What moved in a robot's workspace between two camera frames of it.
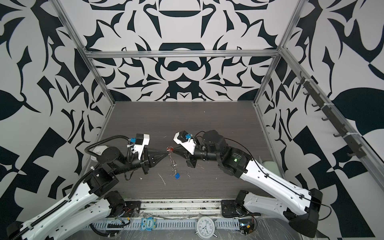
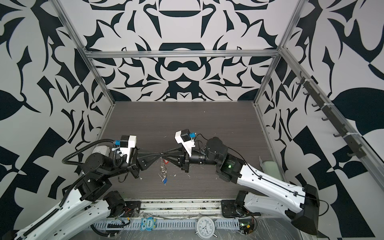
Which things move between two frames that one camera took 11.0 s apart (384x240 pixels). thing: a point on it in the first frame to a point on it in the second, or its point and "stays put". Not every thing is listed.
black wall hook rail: x=355 y=149 stays put
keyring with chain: x=169 y=149 to x=163 y=170
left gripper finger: x=155 y=159 stays put
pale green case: x=272 y=166 stays put
